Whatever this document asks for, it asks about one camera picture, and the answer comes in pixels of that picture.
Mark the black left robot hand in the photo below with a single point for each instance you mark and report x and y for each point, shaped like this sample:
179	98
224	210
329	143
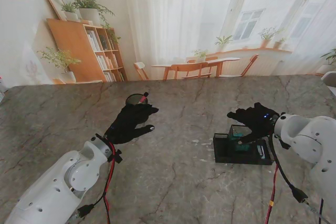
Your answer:
131	121

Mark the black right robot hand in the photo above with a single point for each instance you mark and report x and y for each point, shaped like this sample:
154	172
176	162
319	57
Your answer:
258	121

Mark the black mesh pen cup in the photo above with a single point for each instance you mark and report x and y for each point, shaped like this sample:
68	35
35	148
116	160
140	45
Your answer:
134	98

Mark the pink marker with black cap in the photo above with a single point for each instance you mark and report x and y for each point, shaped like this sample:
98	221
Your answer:
144	97

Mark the white eraser with teal sleeve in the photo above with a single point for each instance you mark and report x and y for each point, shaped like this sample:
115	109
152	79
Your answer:
261	151

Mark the black mesh desk organizer tray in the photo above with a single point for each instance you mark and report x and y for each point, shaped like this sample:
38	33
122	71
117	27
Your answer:
223	153

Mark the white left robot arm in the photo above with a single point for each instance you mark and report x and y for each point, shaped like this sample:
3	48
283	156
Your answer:
57	187

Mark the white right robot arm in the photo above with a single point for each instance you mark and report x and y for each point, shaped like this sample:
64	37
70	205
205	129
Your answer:
309	142

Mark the white rounded chair back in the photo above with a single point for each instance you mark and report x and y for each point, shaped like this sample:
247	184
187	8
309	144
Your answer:
330	78

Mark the printed room scene backdrop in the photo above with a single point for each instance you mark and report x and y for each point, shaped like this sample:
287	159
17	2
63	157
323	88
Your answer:
183	11

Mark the clear bottle with red cap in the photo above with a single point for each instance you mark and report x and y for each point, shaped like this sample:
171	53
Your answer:
2	87

